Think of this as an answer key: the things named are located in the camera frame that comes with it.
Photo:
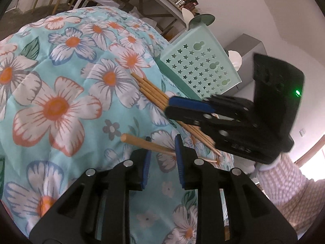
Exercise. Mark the dark box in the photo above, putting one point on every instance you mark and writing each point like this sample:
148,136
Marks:
191,1

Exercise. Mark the bundle of wooden chopsticks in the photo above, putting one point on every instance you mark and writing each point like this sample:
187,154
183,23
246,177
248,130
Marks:
149,91

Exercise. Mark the pale green utensil holder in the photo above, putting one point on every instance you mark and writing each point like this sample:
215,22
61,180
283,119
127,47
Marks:
203,56

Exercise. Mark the wall socket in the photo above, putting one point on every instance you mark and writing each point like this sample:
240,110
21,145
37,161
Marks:
302,132

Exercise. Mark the person's right forearm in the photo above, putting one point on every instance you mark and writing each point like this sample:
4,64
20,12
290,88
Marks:
287,195

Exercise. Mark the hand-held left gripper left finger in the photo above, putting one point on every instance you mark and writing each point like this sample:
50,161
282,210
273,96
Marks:
145,167

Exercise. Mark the white plastic ladle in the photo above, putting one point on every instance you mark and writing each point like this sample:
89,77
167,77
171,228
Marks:
234,58

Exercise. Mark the floral blue blanket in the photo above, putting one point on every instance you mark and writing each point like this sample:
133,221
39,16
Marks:
63,106

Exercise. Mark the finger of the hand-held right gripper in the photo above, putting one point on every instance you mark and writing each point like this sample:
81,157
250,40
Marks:
185,115
188,103

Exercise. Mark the grey refrigerator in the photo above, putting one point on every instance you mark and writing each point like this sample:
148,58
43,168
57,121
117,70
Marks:
248,43

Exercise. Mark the single wooden chopstick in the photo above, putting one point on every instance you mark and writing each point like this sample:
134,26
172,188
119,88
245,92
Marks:
134,140

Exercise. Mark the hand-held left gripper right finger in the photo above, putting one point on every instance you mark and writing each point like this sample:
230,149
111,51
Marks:
180,162

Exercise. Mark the small white spoon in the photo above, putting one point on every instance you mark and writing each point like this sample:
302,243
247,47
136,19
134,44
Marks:
187,15

